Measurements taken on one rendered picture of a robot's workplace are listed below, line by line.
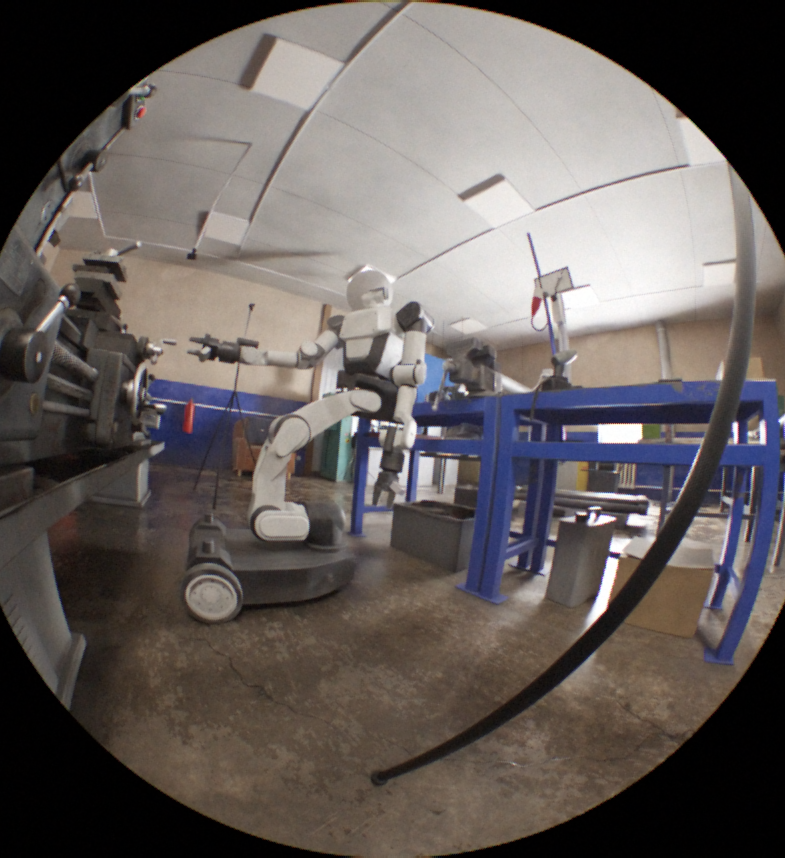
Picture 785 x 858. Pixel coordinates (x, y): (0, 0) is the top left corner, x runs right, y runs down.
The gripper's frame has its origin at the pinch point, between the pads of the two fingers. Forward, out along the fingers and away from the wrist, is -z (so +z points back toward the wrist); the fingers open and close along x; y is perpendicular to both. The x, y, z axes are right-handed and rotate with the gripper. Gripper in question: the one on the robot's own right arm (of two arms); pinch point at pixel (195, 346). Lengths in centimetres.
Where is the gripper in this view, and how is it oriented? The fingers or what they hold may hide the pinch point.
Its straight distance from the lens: 128.9
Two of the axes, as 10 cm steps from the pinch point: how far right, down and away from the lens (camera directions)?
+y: -3.0, -7.8, 5.4
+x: -5.3, 6.1, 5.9
